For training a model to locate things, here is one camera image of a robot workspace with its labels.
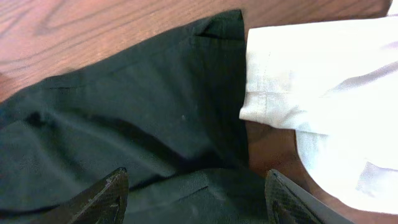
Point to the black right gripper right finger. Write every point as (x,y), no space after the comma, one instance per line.
(288,203)

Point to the black polo shirt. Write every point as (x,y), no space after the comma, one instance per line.
(166,110)

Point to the white garment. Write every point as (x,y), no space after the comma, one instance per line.
(334,84)

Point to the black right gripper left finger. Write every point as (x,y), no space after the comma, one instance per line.
(104,202)

